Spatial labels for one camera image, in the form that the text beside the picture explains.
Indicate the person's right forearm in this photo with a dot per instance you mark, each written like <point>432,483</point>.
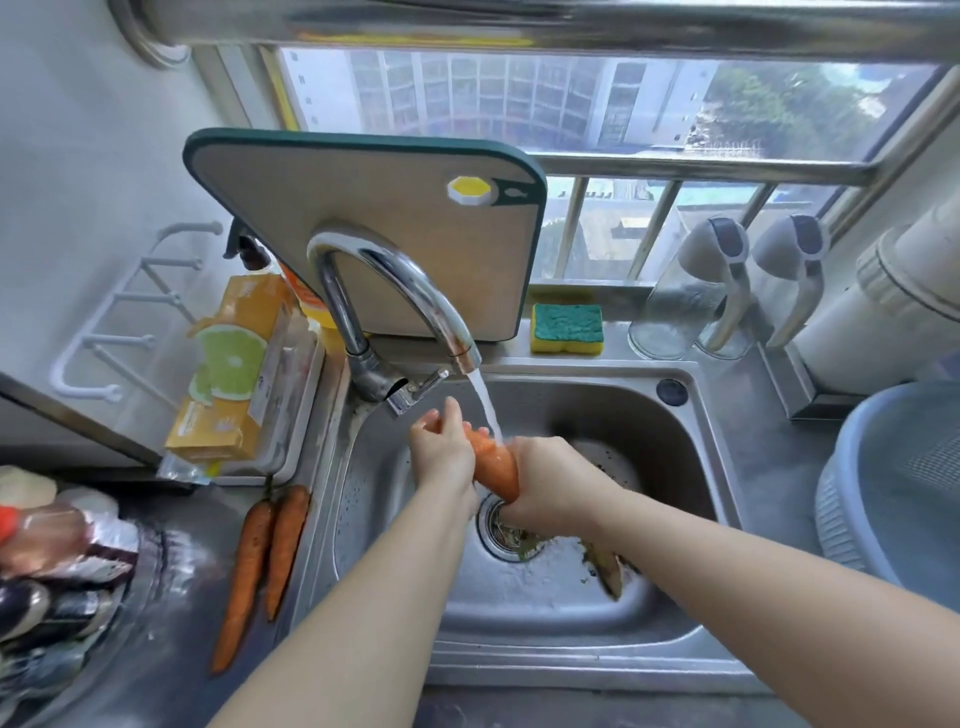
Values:
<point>787,600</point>

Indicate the person's left forearm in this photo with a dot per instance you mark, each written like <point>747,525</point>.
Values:
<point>352,630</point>

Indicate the stainless steel sink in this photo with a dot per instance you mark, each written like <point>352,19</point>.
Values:
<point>540,622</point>

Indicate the beige green-rimmed cutting board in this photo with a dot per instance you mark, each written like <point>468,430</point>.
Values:
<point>330,195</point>

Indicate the window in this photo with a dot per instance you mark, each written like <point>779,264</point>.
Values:
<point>487,94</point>

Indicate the red capped sauce bottle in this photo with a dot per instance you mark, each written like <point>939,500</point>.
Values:
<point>64,544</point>

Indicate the person's left hand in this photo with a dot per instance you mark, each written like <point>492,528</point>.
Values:
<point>442,457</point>

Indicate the glass pitcher with grey lid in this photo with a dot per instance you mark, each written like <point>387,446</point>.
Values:
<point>795,247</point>
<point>667,315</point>

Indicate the steel drain strainer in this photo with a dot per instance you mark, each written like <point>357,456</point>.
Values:
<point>495,538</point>

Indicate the black sink hole plug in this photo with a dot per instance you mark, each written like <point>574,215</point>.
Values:
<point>672,392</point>

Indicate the dark soy sauce bottle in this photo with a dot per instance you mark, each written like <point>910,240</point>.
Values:
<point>64,611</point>

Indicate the white duct pipe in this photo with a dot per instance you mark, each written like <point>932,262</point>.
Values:
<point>855,352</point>

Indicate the beige capped bottle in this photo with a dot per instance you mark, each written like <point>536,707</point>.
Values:
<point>22,487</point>

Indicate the person's right hand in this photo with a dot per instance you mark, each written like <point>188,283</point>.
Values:
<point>559,487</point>

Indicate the steel overhead pipe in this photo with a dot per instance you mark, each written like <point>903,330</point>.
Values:
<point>487,26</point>

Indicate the orange carrot with leafy stem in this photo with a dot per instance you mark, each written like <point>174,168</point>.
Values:
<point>495,465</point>

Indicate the white capped bottle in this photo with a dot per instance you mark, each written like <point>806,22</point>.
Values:
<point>86,501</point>

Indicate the transparent plastic packet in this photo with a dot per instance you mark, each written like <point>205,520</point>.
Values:
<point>285,394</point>

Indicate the yellow green sponge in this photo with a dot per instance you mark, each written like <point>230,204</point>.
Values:
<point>567,328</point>

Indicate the yellow dish soap pump bottle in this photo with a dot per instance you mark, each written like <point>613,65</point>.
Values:
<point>315,313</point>

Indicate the orange box with lime picture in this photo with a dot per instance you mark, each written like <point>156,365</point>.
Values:
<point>229,364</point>

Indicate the white wall hook rack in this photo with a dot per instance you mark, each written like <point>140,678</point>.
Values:
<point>88,336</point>

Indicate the clear plastic bag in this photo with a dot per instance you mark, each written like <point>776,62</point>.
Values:
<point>184,471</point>

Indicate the white plastic tray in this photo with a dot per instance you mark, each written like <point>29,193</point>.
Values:
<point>315,386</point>

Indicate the chrome faucet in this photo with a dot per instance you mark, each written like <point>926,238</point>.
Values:
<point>341,315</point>

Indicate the slim orange carrot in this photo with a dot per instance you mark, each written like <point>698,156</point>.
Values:
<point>244,577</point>

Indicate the steel window guard rail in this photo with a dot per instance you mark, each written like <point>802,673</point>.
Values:
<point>697,169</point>

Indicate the blue plastic colander basin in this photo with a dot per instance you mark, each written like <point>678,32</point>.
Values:
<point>900,480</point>

